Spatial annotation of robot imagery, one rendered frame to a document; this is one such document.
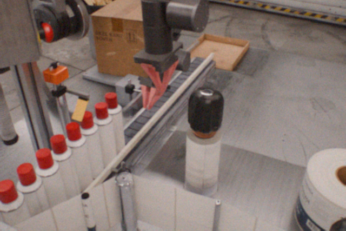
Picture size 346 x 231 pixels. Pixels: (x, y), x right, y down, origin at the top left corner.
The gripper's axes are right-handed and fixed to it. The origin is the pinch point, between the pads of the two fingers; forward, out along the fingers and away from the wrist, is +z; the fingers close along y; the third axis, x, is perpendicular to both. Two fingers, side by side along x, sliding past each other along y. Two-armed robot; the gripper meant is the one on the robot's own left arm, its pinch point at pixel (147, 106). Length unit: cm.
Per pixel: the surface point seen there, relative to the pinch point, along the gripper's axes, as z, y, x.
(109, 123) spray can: 7.3, 3.4, -25.8
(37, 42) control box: -5, 1, -55
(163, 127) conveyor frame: 5.2, 5.4, 5.8
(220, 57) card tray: -35, 2, 59
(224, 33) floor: -119, -71, 294
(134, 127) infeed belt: 8.0, -1.5, -1.4
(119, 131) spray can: 9.2, 2.7, -18.0
